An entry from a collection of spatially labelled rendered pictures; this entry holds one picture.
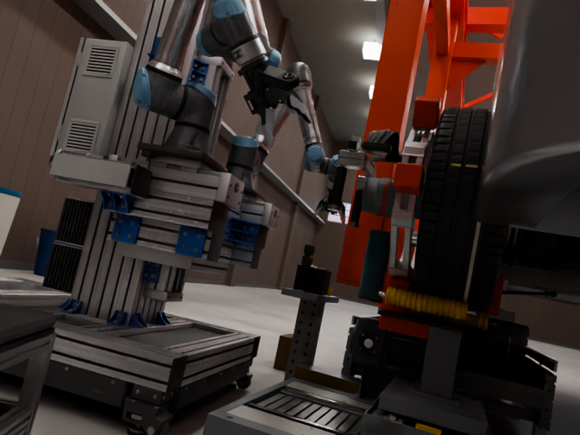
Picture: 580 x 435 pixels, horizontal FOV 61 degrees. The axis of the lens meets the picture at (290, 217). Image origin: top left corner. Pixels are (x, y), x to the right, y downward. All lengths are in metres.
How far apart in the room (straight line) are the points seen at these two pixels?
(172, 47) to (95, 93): 0.50
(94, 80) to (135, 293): 0.80
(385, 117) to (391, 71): 0.23
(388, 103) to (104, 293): 1.47
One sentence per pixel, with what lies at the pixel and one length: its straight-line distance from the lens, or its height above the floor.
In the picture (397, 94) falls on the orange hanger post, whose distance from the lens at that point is 2.38.
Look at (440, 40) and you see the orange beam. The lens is 4.42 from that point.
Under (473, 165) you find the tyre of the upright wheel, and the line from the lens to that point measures 1.46.
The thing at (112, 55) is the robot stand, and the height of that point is 1.17.
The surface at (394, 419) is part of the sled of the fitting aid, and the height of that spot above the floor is 0.17.
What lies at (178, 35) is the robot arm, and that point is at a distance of 1.61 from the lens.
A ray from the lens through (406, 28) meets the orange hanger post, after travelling 2.52.
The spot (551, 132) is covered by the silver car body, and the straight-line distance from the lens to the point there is 0.85.
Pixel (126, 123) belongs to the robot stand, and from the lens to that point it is 1.95.
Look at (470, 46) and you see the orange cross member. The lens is 4.67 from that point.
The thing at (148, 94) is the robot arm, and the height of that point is 0.95.
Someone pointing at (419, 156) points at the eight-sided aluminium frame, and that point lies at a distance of 1.53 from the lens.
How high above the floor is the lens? 0.51
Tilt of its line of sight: 7 degrees up
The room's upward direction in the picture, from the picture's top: 12 degrees clockwise
